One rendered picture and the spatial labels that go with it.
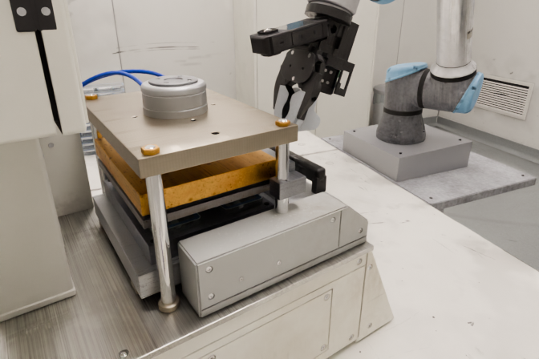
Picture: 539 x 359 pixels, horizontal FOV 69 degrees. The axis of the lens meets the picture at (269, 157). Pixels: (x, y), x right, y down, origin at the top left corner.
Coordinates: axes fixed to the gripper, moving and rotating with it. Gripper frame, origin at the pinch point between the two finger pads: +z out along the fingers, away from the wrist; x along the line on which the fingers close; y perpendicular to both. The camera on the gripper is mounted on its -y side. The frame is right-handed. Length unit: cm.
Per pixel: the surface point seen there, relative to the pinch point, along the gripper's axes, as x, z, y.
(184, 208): -10.3, 8.2, -18.5
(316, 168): -6.9, 2.5, 2.6
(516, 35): 116, -102, 304
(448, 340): -24.5, 22.3, 23.9
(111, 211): 4.7, 15.4, -21.1
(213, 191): -10.3, 6.0, -15.5
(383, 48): 196, -66, 248
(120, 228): -0.6, 15.4, -21.2
